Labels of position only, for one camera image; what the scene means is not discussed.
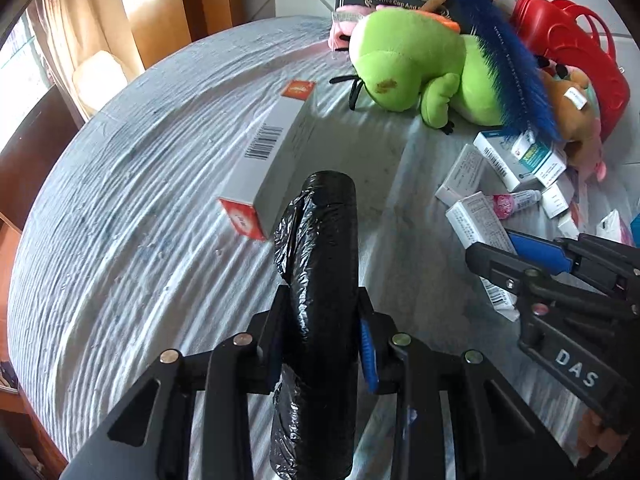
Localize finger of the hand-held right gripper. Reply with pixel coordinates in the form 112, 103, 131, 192
505, 230, 640, 306
465, 242, 546, 294

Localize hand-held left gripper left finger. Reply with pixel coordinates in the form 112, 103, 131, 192
60, 285, 292, 480

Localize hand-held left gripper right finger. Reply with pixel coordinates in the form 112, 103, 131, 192
357, 286, 576, 480

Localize single white medicine carton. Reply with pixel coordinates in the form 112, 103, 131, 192
446, 191, 518, 261

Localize pile of small medicine boxes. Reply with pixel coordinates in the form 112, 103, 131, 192
435, 129, 636, 322

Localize black garbage bag roll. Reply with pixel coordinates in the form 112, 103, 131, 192
269, 171, 360, 480

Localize long white box orange ends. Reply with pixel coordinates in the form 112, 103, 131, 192
218, 80, 318, 241

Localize person's right hand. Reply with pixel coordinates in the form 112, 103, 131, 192
581, 411, 634, 461

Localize pink labelled ointment tube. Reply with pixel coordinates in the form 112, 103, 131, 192
492, 190, 543, 219

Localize brown bear plush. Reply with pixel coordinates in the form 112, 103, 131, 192
539, 67, 602, 173

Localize blue bottle brush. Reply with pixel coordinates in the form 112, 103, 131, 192
442, 0, 559, 142

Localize red hard carry case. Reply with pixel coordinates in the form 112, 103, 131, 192
510, 0, 631, 142

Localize green frog plush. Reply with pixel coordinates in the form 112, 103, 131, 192
330, 7, 506, 136

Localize pink plush with orange top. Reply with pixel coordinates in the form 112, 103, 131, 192
327, 0, 461, 52

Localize dark wooden bedside cabinet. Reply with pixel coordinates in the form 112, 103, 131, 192
0, 85, 81, 233

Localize beige curtain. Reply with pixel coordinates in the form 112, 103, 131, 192
22, 0, 147, 126

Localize wooden headboard frame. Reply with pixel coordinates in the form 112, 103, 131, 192
112, 0, 276, 68

